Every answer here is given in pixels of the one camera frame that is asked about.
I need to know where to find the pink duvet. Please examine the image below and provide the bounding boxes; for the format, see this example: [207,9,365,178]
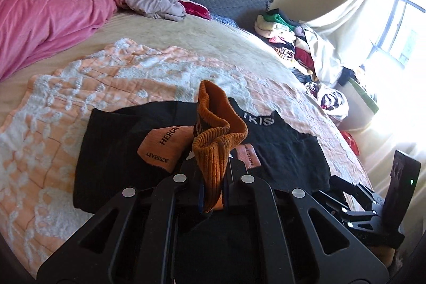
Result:
[1,0,125,80]

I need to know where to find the cream curtain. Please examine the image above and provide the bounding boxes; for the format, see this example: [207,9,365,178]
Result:
[305,0,425,183]

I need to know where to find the pile of mixed clothes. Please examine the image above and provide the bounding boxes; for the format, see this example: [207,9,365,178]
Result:
[254,9,342,86]

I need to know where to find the black sweater orange cuffs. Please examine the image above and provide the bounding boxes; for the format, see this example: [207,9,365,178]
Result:
[73,81,331,213]

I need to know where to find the red garment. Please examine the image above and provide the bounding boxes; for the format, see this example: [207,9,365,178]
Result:
[178,0,211,20]

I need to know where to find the beige bed sheet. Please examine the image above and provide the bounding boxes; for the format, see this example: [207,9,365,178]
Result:
[0,11,313,125]

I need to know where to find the orange white tufted blanket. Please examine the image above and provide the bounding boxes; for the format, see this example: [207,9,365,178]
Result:
[1,38,369,275]

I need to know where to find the pale lilac crumpled garment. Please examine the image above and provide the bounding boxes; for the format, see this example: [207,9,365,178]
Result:
[124,0,186,22]

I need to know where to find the white patterned garment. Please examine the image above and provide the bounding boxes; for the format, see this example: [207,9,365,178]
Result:
[305,81,349,122]

